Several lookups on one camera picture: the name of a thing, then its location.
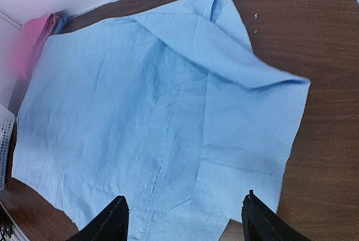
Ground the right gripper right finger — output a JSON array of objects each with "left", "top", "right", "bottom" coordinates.
[{"left": 241, "top": 190, "right": 310, "bottom": 241}]

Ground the folded dark blue cloth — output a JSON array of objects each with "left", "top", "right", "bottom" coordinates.
[{"left": 54, "top": 16, "right": 70, "bottom": 35}]

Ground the white plastic laundry basket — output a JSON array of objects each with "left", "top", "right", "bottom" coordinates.
[{"left": 0, "top": 105, "right": 15, "bottom": 190}]

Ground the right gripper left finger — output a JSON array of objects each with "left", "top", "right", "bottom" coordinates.
[{"left": 67, "top": 196, "right": 129, "bottom": 241}]

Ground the light blue shirt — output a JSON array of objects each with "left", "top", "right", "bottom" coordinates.
[{"left": 12, "top": 0, "right": 310, "bottom": 240}]

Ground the folded pink cloth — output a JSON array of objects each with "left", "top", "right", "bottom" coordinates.
[{"left": 16, "top": 12, "right": 61, "bottom": 79}]

